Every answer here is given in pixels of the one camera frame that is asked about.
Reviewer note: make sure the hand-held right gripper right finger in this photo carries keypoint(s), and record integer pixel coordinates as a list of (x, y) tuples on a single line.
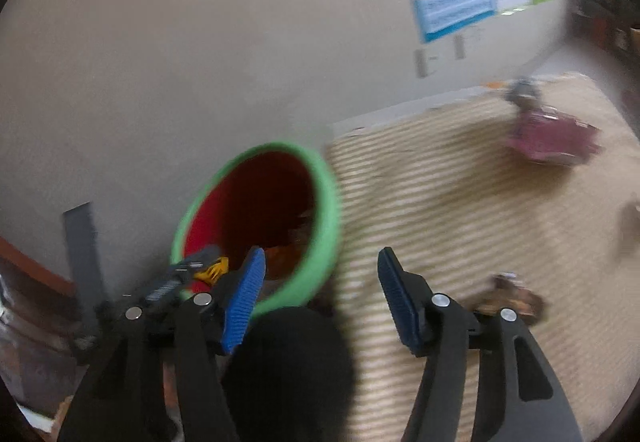
[(395, 302)]

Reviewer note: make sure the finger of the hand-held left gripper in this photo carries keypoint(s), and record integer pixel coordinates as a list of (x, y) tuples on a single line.
[(170, 284)]

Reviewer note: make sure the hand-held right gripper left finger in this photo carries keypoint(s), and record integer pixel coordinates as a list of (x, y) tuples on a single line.
[(245, 302)]

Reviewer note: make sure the small yellow wrapper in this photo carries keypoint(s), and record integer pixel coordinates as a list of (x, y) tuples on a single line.
[(215, 268)]

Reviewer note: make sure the green rimmed red bin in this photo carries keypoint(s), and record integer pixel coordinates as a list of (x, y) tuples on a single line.
[(260, 202)]

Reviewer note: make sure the woven striped mat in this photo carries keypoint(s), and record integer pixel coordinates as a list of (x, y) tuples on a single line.
[(450, 222)]

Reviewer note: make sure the brown toy on mat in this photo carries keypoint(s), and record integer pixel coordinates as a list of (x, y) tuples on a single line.
[(515, 294)]

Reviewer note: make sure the brown wooden furniture piece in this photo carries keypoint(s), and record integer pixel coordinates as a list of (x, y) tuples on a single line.
[(30, 267)]

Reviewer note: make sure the pink snack wrapper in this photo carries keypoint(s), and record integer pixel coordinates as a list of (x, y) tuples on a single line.
[(550, 139)]

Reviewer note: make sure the grey metal post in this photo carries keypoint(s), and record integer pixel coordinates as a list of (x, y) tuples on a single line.
[(82, 252)]

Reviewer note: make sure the white wall socket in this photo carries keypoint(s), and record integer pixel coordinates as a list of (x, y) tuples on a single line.
[(422, 63), (459, 47)]

